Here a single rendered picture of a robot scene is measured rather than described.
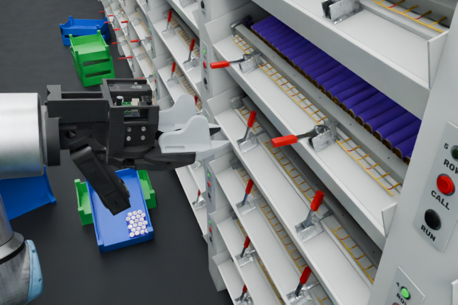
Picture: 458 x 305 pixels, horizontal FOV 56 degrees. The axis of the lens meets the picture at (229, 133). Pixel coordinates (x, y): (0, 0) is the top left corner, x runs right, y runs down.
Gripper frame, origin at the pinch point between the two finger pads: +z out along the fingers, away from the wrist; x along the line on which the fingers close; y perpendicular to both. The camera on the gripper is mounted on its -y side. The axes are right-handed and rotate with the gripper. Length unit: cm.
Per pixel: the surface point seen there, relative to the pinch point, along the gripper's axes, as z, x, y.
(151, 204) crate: 18, 90, -90
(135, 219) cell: 8, 77, -85
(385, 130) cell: 21.8, -5.9, 4.1
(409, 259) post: 14.5, -22.0, -1.7
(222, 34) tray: 16.5, 41.9, 0.1
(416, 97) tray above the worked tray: 12.2, -16.5, 14.5
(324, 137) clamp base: 16.1, -1.4, 0.5
